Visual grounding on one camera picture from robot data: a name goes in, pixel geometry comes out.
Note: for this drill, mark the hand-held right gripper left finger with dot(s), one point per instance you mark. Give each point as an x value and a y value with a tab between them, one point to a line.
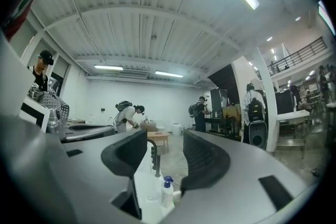
78	186

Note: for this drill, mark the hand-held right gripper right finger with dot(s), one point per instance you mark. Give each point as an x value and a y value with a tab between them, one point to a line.
236	178

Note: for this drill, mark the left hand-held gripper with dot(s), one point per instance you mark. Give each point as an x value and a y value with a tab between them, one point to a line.
15	81

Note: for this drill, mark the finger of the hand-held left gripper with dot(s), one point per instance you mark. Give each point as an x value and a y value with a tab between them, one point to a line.
89	135

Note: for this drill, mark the white bathtub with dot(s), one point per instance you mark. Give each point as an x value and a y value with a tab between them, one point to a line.
147	183

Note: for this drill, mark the white bottle with blue cap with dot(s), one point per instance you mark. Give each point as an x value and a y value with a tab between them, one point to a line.
167	194

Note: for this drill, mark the brown cardboard carton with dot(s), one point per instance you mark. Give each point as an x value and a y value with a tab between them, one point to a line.
148	126

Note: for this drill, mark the person's red shirt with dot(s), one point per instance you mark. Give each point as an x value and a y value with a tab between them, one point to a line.
18	15

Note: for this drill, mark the black faucet knob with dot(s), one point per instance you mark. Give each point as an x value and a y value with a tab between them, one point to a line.
152	153

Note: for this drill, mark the wooden bench table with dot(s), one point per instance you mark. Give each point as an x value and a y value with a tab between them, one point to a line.
157	135

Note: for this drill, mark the white toilet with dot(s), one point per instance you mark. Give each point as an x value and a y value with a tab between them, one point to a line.
161	126

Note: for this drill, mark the white lidded bucket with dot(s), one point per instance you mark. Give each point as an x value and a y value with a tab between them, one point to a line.
177	129

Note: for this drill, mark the tall black cabinet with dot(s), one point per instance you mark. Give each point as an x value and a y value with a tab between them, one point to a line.
218	101

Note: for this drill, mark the white table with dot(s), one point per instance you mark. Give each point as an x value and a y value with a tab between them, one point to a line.
292	114

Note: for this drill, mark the black equipment case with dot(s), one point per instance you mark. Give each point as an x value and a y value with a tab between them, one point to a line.
284	103

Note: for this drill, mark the black mezzanine railing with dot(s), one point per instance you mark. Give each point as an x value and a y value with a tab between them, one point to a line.
302	53

